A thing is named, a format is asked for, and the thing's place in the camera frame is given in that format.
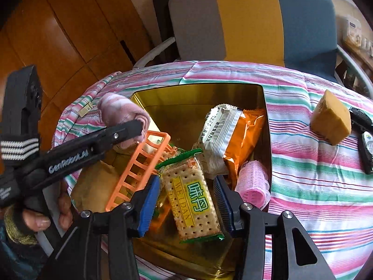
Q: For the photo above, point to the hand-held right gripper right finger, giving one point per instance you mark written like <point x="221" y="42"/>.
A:
<point x="223" y="207"/>

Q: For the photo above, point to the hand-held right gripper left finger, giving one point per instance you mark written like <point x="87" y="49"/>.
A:
<point x="150" y="207"/>

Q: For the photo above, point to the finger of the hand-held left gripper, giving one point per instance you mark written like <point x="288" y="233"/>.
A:
<point x="122" y="132"/>

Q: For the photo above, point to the pink towel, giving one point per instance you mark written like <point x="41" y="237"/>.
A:
<point x="119" y="110"/>

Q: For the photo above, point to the orange plastic basket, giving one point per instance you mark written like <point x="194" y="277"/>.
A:
<point x="128" y="180"/>

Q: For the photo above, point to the white snack packet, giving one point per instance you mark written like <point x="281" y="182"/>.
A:
<point x="218" y="140"/>

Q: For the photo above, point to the gold tin box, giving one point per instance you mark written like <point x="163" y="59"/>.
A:
<point x="186" y="99"/>

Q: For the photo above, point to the person's left forearm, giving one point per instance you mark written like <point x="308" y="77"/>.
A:
<point x="17" y="262"/>

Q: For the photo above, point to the person's left hand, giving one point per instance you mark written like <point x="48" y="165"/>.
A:
<point x="38" y="221"/>

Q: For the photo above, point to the striped tablecloth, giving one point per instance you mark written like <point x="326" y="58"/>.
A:
<point x="306" y="180"/>

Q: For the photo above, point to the wooden wardrobe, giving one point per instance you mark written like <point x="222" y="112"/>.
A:
<point x="58" y="35"/>

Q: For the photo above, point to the black upright panel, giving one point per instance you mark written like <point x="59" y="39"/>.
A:
<point x="163" y="20"/>

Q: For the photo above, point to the yellow sponge block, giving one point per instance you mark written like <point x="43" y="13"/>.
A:
<point x="329" y="119"/>

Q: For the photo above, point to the black remote controls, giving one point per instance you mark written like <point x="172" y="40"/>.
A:
<point x="361" y="116"/>

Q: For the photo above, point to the grey yellow blue armchair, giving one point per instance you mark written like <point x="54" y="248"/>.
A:
<point x="247" y="20"/>

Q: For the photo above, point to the wooden side table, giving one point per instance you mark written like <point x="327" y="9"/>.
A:
<point x="361" y="54"/>

